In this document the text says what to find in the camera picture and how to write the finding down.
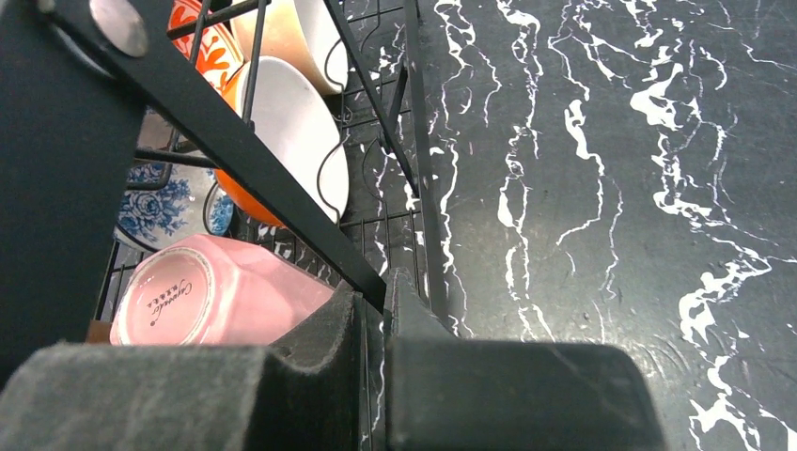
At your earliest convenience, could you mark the blue floral bowl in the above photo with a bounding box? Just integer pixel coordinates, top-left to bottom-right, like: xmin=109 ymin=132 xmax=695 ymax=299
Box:
xmin=113 ymin=162 xmax=234 ymax=252

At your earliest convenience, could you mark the black wire dish rack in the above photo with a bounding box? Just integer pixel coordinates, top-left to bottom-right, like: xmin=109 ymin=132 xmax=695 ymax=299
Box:
xmin=0 ymin=0 xmax=453 ymax=387

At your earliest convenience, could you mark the pink mug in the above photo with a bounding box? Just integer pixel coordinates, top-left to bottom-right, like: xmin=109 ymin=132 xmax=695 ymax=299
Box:
xmin=110 ymin=234 xmax=334 ymax=346

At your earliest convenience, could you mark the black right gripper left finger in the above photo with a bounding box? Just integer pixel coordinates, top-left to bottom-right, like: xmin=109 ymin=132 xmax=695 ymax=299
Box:
xmin=1 ymin=285 xmax=361 ymax=450

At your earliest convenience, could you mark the orange patterned bowl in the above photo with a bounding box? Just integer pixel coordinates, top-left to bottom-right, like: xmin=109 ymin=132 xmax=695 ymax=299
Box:
xmin=167 ymin=0 xmax=244 ymax=94

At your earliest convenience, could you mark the orange glossy bowl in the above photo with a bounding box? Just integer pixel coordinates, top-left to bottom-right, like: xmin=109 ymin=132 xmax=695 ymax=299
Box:
xmin=250 ymin=56 xmax=350 ymax=224

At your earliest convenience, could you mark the stainless steel cup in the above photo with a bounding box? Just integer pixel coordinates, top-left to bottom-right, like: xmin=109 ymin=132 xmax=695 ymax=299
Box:
xmin=85 ymin=319 xmax=112 ymax=345

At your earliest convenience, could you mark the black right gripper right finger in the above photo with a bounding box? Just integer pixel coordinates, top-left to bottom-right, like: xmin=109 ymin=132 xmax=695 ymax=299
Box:
xmin=383 ymin=269 xmax=666 ymax=450

